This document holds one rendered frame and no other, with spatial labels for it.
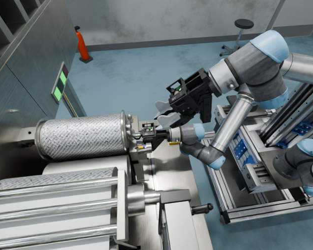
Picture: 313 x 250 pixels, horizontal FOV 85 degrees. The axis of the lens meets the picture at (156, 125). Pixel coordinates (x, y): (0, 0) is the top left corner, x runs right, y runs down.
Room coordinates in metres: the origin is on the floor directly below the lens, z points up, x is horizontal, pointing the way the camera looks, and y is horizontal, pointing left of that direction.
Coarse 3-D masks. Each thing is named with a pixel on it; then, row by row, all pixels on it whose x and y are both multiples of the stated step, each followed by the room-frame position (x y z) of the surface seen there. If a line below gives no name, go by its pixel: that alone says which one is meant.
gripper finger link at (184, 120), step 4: (180, 116) 0.31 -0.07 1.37; (184, 116) 0.30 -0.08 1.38; (188, 116) 0.30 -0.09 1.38; (192, 116) 0.30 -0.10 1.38; (180, 120) 0.30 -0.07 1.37; (184, 120) 0.29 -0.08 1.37; (188, 120) 0.29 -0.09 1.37; (172, 124) 0.29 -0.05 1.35; (176, 124) 0.29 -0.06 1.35; (180, 124) 0.29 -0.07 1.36; (184, 124) 0.29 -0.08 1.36
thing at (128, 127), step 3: (126, 120) 0.37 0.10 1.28; (129, 120) 0.36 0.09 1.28; (126, 123) 0.35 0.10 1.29; (129, 123) 0.35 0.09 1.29; (126, 126) 0.33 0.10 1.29; (129, 126) 0.33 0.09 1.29; (126, 129) 0.32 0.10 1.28; (129, 129) 0.32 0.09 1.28; (126, 132) 0.31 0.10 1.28; (129, 132) 0.32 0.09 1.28; (132, 132) 0.35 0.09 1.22; (129, 135) 0.31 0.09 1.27; (129, 138) 0.31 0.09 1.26; (132, 138) 0.32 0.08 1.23
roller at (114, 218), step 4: (116, 172) 0.15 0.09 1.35; (112, 176) 0.13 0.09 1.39; (112, 188) 0.10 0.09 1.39; (112, 192) 0.10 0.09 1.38; (112, 196) 0.09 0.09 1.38; (112, 208) 0.07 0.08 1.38; (112, 212) 0.06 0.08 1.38; (112, 216) 0.06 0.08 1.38; (112, 220) 0.05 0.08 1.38; (116, 220) 0.05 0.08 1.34; (116, 236) 0.03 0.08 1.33
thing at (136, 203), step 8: (136, 184) 0.12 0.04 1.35; (128, 192) 0.10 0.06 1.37; (136, 192) 0.10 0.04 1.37; (128, 200) 0.09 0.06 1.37; (136, 200) 0.09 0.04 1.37; (144, 200) 0.09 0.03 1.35; (128, 208) 0.07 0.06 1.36; (136, 208) 0.07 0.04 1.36; (144, 208) 0.07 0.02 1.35; (128, 216) 0.06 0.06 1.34
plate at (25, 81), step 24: (48, 24) 0.85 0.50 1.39; (72, 24) 1.17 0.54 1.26; (24, 48) 0.58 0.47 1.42; (48, 48) 0.74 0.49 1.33; (72, 48) 1.01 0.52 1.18; (0, 72) 0.42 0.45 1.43; (24, 72) 0.50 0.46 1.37; (48, 72) 0.63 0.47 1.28; (0, 96) 0.36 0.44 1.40; (24, 96) 0.43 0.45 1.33; (48, 96) 0.54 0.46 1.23; (0, 120) 0.30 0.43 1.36; (24, 120) 0.36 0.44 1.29; (0, 144) 0.24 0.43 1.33; (0, 168) 0.18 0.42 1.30; (24, 168) 0.22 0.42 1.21
